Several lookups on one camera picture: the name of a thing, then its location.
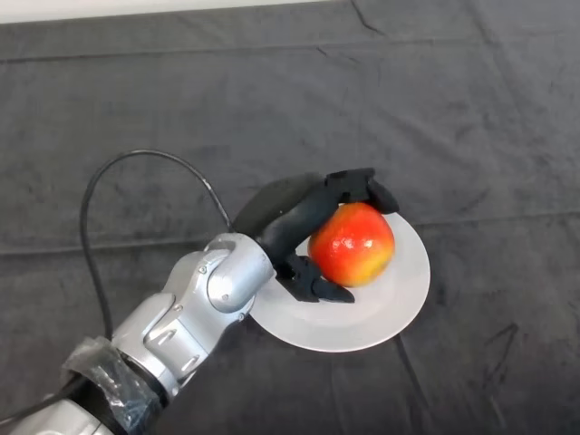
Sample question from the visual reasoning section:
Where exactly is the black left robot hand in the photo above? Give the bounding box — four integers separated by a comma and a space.
231, 168, 401, 305

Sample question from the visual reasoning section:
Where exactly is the red yellow apple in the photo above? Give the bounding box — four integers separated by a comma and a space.
307, 201, 396, 289

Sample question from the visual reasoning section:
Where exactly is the white round plate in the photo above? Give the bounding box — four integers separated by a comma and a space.
246, 179, 431, 353

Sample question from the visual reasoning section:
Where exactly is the black cloth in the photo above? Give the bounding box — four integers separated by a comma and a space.
0, 0, 580, 435

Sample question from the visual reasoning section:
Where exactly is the black cable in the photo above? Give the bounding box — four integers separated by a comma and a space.
0, 150, 237, 431

